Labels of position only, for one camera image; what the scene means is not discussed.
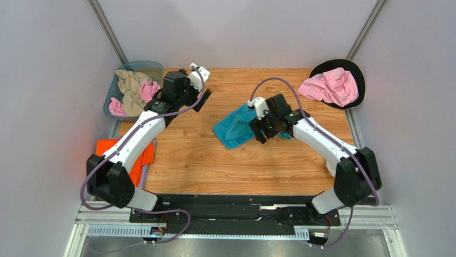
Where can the aluminium frame rail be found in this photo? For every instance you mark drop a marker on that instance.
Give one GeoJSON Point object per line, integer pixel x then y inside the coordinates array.
{"type": "Point", "coordinates": [364, 231]}

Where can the folded orange t shirt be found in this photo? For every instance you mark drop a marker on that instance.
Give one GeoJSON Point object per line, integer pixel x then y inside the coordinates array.
{"type": "Point", "coordinates": [142, 160]}

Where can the aluminium wall profile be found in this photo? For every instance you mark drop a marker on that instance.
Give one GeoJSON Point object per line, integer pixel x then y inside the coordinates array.
{"type": "Point", "coordinates": [103, 20]}
{"type": "Point", "coordinates": [366, 28]}

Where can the right aluminium wall profile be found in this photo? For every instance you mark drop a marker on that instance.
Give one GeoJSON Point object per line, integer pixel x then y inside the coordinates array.
{"type": "Point", "coordinates": [366, 28]}

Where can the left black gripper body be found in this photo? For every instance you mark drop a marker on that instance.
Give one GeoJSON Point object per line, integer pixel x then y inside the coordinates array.
{"type": "Point", "coordinates": [190, 97]}

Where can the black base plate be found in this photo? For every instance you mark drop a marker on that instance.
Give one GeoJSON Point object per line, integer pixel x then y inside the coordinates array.
{"type": "Point", "coordinates": [239, 215]}

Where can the teal t shirt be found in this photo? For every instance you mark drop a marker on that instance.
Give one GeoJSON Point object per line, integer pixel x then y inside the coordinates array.
{"type": "Point", "coordinates": [234, 130]}

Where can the left aluminium wall profile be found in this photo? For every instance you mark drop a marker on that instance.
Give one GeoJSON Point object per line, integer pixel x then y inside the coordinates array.
{"type": "Point", "coordinates": [103, 20]}

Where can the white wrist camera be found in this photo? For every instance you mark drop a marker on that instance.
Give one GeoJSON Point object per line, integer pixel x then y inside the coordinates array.
{"type": "Point", "coordinates": [260, 106]}
{"type": "Point", "coordinates": [198, 76]}

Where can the pink t shirt in bin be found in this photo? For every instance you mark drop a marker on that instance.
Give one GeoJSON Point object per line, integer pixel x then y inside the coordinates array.
{"type": "Point", "coordinates": [148, 91]}

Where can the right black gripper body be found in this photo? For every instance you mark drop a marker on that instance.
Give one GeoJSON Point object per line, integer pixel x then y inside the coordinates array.
{"type": "Point", "coordinates": [259, 129]}

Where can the beige t shirt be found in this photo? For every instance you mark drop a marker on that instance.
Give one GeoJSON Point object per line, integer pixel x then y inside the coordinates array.
{"type": "Point", "coordinates": [130, 84]}

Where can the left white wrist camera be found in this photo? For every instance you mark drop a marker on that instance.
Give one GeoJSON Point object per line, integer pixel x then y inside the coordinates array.
{"type": "Point", "coordinates": [198, 76]}

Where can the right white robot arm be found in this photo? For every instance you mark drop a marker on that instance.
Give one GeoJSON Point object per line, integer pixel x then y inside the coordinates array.
{"type": "Point", "coordinates": [355, 170]}

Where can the black round tray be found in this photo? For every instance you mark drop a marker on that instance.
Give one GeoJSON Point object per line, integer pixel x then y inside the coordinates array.
{"type": "Point", "coordinates": [356, 72]}

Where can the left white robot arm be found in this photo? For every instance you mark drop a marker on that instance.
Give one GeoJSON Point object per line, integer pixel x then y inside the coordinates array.
{"type": "Point", "coordinates": [108, 175]}

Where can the translucent grey plastic bin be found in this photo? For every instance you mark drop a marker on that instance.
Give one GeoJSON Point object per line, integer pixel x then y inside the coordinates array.
{"type": "Point", "coordinates": [152, 69]}

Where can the pink t shirt on tray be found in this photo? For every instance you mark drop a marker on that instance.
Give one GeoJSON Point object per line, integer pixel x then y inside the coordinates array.
{"type": "Point", "coordinates": [336, 86]}

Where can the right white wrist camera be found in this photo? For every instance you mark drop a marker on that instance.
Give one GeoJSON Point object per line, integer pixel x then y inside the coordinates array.
{"type": "Point", "coordinates": [260, 106]}

